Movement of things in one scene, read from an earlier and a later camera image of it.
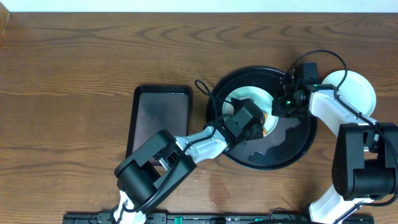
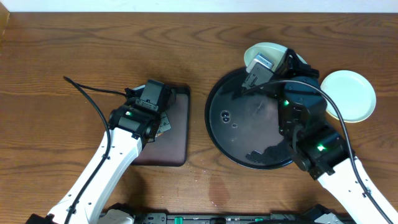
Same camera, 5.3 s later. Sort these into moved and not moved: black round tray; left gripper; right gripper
Moved: left gripper; right gripper
Not moved: black round tray
